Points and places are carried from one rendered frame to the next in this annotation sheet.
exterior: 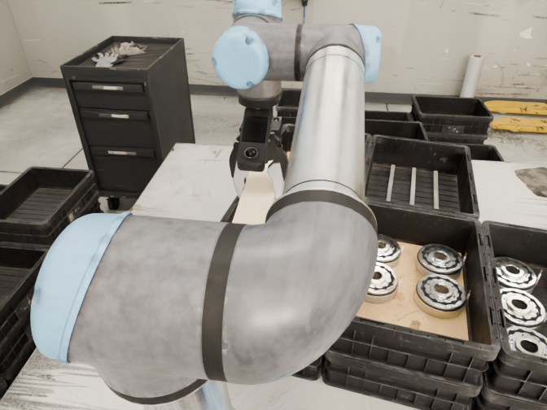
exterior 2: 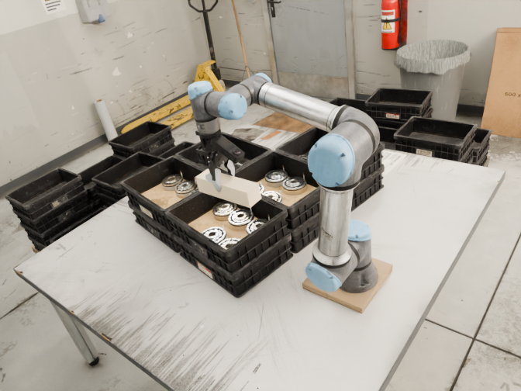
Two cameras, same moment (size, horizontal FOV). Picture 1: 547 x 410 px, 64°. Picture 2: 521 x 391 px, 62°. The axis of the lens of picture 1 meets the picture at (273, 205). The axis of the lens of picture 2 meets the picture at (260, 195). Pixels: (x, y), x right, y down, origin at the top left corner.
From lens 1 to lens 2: 105 cm
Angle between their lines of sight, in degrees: 44
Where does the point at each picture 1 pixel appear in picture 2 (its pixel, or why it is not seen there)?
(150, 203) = (77, 299)
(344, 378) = (301, 242)
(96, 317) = (356, 149)
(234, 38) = (236, 98)
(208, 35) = not seen: outside the picture
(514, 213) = not seen: hidden behind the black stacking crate
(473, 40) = (86, 91)
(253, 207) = (238, 184)
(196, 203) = (108, 272)
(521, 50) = (120, 84)
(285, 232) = (354, 114)
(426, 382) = not seen: hidden behind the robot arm
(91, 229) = (332, 138)
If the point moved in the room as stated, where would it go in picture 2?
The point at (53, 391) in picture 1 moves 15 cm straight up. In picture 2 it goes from (213, 375) to (202, 344)
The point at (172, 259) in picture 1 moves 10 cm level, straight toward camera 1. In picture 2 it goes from (353, 128) to (395, 126)
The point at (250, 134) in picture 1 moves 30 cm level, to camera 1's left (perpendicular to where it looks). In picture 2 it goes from (227, 147) to (164, 197)
